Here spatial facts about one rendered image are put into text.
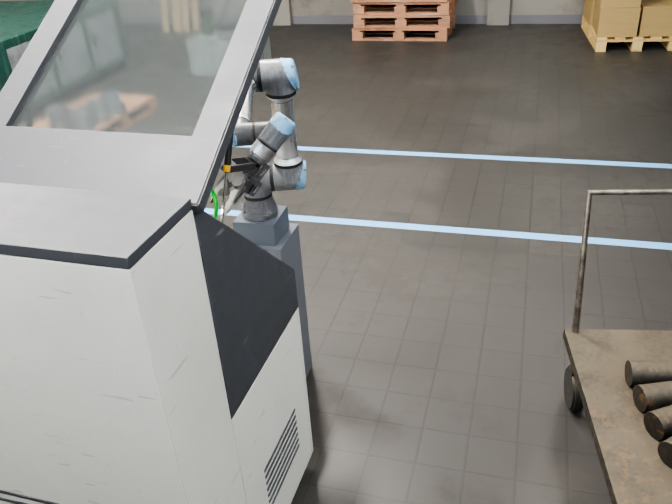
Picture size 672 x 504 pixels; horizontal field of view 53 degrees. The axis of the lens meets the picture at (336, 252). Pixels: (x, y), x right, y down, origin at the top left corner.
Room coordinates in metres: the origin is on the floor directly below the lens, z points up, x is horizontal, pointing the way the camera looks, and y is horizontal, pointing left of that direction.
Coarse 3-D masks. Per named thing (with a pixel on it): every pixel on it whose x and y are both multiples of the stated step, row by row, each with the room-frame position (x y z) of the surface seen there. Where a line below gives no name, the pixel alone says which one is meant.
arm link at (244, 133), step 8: (256, 72) 2.45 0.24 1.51; (256, 80) 2.45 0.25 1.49; (256, 88) 2.46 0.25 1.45; (248, 96) 2.31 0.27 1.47; (248, 104) 2.26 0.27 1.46; (240, 112) 2.19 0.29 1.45; (248, 112) 2.21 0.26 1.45; (240, 120) 2.14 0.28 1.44; (248, 120) 2.17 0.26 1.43; (240, 128) 2.10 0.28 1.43; (248, 128) 2.10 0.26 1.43; (240, 136) 2.09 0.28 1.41; (248, 136) 2.09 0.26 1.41; (240, 144) 2.09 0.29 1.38; (248, 144) 2.10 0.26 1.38
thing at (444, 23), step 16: (352, 0) 9.44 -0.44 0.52; (368, 0) 9.38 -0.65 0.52; (384, 0) 9.30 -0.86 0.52; (400, 0) 9.23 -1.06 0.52; (416, 0) 9.16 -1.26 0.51; (432, 0) 9.09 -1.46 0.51; (448, 0) 9.14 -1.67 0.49; (368, 16) 9.34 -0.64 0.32; (384, 16) 9.28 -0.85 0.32; (400, 16) 9.22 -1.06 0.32; (416, 16) 9.17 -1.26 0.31; (432, 16) 9.11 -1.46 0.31; (448, 16) 9.05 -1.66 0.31; (352, 32) 9.42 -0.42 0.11; (368, 32) 9.74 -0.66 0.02; (384, 32) 9.68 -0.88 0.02; (400, 32) 9.22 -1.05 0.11; (416, 32) 9.55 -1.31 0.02; (432, 32) 9.48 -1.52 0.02; (448, 32) 9.39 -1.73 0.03
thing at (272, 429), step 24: (288, 336) 1.88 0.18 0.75; (288, 360) 1.86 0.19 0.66; (264, 384) 1.66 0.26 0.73; (288, 384) 1.84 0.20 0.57; (240, 408) 1.50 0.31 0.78; (264, 408) 1.64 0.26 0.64; (288, 408) 1.81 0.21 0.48; (240, 432) 1.48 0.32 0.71; (264, 432) 1.62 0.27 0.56; (288, 432) 1.78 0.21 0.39; (240, 456) 1.46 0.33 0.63; (264, 456) 1.59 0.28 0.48; (288, 456) 1.76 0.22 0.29; (264, 480) 1.57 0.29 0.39; (288, 480) 1.74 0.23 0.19
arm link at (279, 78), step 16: (272, 64) 2.47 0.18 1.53; (288, 64) 2.47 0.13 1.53; (272, 80) 2.45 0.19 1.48; (288, 80) 2.45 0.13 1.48; (272, 96) 2.46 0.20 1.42; (288, 96) 2.46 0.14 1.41; (272, 112) 2.50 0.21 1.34; (288, 112) 2.48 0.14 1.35; (288, 144) 2.49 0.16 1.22; (288, 160) 2.49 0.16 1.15; (304, 160) 2.55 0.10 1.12; (288, 176) 2.48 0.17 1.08; (304, 176) 2.49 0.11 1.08
